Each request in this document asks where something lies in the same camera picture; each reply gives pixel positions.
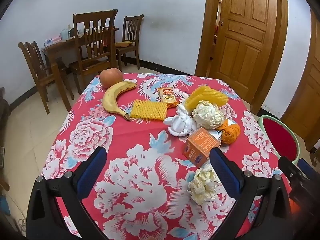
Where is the orange snack packet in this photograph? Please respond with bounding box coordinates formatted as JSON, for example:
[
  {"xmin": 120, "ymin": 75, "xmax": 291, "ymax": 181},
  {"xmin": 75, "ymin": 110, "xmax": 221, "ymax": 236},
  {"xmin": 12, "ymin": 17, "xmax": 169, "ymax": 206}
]
[{"xmin": 159, "ymin": 87, "xmax": 179, "ymax": 108}]

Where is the red basin with green rim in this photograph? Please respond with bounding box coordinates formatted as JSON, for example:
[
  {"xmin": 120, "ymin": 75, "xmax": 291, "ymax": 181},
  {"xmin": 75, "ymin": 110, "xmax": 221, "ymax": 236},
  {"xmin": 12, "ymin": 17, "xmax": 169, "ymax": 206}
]
[{"xmin": 257, "ymin": 115, "xmax": 300, "ymax": 164}]

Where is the orange plastic stool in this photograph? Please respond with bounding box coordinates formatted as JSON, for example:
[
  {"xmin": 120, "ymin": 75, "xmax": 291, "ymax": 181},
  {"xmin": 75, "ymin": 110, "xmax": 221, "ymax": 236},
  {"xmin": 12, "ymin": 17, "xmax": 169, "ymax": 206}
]
[{"xmin": 289, "ymin": 197, "xmax": 299, "ymax": 213}]

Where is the red apple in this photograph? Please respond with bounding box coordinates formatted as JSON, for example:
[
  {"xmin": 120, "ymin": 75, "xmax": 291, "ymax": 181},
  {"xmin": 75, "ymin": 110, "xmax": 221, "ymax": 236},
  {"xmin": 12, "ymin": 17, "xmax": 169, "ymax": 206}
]
[{"xmin": 100, "ymin": 68, "xmax": 124, "ymax": 88}]

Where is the orange cardboard box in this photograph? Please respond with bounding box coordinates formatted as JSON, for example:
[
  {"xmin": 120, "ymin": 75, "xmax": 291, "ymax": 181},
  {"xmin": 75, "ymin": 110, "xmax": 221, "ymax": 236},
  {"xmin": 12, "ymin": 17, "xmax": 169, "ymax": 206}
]
[{"xmin": 182, "ymin": 127, "xmax": 222, "ymax": 168}]

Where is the large paper ball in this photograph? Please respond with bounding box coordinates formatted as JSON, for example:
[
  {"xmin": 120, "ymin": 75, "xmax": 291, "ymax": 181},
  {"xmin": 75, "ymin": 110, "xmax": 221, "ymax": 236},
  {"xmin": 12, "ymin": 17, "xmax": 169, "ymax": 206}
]
[{"xmin": 192, "ymin": 100, "xmax": 225, "ymax": 130}]

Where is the flat yellow foam net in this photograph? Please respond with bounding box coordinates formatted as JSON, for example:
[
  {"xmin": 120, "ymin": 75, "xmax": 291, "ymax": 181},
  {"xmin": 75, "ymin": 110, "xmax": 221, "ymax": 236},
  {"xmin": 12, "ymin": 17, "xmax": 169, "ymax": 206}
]
[{"xmin": 130, "ymin": 99, "xmax": 168, "ymax": 121}]

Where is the small crumpled paper ball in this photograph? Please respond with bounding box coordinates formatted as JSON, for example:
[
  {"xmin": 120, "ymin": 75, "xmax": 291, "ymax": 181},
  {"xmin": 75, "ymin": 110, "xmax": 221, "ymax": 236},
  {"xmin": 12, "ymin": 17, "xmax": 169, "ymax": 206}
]
[{"xmin": 187, "ymin": 164, "xmax": 222, "ymax": 205}]

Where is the wooden door frame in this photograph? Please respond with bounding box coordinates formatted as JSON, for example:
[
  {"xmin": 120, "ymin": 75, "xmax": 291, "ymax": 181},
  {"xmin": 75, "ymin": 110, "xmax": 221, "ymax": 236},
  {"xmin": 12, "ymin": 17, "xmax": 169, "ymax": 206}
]
[
  {"xmin": 281, "ymin": 7, "xmax": 320, "ymax": 120},
  {"xmin": 195, "ymin": 0, "xmax": 289, "ymax": 113}
]

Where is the orange plastic bag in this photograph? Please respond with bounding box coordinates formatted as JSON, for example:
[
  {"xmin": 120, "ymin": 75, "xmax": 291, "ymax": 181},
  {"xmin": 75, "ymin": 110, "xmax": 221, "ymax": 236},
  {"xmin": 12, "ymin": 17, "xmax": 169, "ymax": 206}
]
[{"xmin": 216, "ymin": 119, "xmax": 242, "ymax": 145}]

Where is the yellow banana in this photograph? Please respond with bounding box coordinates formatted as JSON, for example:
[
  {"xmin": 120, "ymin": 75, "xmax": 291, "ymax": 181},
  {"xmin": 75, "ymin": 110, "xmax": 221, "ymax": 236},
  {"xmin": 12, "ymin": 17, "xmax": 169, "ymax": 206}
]
[{"xmin": 102, "ymin": 80, "xmax": 137, "ymax": 121}]

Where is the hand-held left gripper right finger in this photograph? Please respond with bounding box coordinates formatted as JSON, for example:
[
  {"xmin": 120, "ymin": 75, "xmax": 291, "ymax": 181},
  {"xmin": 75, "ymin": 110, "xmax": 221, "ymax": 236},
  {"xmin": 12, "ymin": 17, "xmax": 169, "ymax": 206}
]
[{"xmin": 209, "ymin": 147, "xmax": 292, "ymax": 240}]

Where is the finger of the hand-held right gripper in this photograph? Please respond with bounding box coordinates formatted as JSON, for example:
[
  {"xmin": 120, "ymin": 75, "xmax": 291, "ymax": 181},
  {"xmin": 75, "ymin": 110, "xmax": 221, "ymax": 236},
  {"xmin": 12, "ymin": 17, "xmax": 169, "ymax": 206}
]
[
  {"xmin": 278, "ymin": 156, "xmax": 308, "ymax": 180},
  {"xmin": 297, "ymin": 158, "xmax": 319, "ymax": 174}
]

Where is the closed wooden door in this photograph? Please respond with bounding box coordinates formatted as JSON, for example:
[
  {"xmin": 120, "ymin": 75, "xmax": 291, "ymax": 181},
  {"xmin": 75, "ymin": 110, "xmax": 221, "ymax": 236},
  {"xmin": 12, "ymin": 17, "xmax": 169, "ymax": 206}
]
[{"xmin": 292, "ymin": 60, "xmax": 320, "ymax": 152}]

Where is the open wooden door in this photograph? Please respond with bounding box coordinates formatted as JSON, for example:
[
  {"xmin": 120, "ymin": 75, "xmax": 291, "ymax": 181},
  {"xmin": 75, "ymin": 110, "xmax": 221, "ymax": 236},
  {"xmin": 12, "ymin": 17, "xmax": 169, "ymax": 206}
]
[{"xmin": 210, "ymin": 0, "xmax": 278, "ymax": 80}]

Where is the white sock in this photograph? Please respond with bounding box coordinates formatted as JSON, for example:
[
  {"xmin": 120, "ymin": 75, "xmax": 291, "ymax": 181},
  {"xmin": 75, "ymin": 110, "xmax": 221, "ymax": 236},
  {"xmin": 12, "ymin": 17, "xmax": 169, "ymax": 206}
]
[{"xmin": 164, "ymin": 112, "xmax": 198, "ymax": 137}]

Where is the large yellow foam net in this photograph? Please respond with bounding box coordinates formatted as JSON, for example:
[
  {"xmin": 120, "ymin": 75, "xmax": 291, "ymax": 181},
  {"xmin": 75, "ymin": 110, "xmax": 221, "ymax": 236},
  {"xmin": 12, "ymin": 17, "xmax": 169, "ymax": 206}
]
[{"xmin": 184, "ymin": 85, "xmax": 229, "ymax": 112}]

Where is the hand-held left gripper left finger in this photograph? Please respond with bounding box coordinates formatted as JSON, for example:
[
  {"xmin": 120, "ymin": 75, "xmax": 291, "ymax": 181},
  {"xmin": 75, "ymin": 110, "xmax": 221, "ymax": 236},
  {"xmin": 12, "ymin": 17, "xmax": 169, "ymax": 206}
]
[{"xmin": 26, "ymin": 146, "xmax": 108, "ymax": 240}]

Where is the wooden chair with cushion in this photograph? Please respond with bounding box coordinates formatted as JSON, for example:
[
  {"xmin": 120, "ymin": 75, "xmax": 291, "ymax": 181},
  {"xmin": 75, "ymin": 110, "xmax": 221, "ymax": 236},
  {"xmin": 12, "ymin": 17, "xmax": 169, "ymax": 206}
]
[{"xmin": 115, "ymin": 14, "xmax": 145, "ymax": 72}]

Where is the wooden dining table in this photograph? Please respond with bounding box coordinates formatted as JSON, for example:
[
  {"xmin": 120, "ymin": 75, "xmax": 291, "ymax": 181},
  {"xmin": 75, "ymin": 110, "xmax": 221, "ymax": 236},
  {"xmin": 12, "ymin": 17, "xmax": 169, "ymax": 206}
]
[{"xmin": 41, "ymin": 27, "xmax": 119, "ymax": 112}]

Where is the wooden dining chair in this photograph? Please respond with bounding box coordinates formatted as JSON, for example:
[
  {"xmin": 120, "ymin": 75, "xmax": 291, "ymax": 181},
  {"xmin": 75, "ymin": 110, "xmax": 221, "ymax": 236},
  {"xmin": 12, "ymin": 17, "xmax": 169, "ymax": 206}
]
[
  {"xmin": 18, "ymin": 41, "xmax": 75, "ymax": 115},
  {"xmin": 69, "ymin": 9, "xmax": 118, "ymax": 94}
]

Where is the dark furniture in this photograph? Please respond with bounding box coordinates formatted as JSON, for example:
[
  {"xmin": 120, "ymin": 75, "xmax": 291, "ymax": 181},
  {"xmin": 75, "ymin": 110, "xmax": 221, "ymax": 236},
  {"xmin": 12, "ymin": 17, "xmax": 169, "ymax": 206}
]
[{"xmin": 0, "ymin": 87, "xmax": 12, "ymax": 140}]

